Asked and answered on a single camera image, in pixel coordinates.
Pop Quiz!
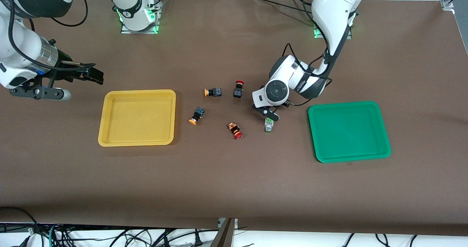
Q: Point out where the green plastic tray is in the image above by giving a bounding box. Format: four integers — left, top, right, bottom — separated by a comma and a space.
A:
308, 101, 392, 163

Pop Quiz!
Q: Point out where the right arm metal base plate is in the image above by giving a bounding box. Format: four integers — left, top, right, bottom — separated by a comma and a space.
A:
121, 0, 160, 34

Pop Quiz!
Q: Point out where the yellow pushbutton green-marked block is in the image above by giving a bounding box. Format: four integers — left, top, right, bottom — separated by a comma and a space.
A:
188, 107, 205, 126

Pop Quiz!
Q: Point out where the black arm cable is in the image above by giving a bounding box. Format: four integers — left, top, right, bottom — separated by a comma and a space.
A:
282, 0, 351, 107
7, 0, 96, 83

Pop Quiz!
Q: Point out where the brown table cover sheet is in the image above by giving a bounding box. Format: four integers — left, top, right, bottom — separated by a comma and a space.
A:
0, 0, 468, 236

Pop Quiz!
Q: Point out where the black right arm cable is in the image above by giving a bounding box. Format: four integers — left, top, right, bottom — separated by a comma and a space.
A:
7, 0, 96, 83

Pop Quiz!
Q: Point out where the table support post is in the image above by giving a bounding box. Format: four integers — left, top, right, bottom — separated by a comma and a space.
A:
210, 218, 238, 247

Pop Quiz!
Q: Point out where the teal floor cable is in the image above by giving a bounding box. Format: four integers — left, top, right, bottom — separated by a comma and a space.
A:
48, 223, 59, 247

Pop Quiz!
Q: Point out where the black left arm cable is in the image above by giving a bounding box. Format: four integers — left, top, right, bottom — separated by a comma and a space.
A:
282, 0, 351, 107

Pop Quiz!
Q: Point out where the thick black floor cable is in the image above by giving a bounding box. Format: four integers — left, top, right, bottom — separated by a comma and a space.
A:
0, 207, 41, 247

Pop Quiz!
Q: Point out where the black floor cable with plug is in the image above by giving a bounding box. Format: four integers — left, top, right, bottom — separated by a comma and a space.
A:
110, 228, 220, 247

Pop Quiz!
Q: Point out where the red pushbutton orange label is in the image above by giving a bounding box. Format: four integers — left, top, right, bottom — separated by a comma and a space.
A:
227, 122, 244, 140

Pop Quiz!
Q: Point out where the yellow plastic tray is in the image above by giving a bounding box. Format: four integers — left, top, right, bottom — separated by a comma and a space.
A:
98, 90, 177, 147

